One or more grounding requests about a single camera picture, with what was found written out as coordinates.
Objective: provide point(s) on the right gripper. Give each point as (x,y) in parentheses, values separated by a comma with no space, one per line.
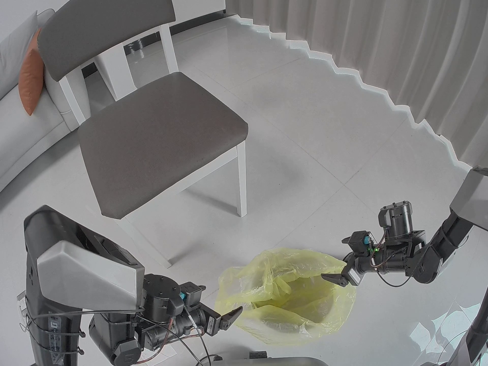
(366,266)

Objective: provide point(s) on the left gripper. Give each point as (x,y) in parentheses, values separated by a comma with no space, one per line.
(194,320)

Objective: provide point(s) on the yellow plastic bag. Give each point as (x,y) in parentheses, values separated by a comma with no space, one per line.
(263,276)

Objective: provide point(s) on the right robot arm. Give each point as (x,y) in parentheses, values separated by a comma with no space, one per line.
(438,250)

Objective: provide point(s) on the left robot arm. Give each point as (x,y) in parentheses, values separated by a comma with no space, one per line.
(87,269)

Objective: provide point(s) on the grey and white chair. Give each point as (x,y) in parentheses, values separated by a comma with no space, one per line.
(160,139)

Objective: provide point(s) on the beige curtain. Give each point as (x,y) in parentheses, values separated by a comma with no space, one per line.
(381,32)

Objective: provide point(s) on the pale grey sofa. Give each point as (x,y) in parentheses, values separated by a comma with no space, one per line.
(23,135)

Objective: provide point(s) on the orange cushion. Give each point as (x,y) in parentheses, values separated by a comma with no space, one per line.
(32,78)

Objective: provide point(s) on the grey cushion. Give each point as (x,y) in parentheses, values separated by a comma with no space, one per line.
(15,59)

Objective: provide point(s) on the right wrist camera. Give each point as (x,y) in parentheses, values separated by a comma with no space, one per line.
(358,244)

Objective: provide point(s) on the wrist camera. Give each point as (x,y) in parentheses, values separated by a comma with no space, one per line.
(358,244)
(191,292)

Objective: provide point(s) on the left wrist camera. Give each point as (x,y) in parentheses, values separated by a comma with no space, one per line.
(191,292)

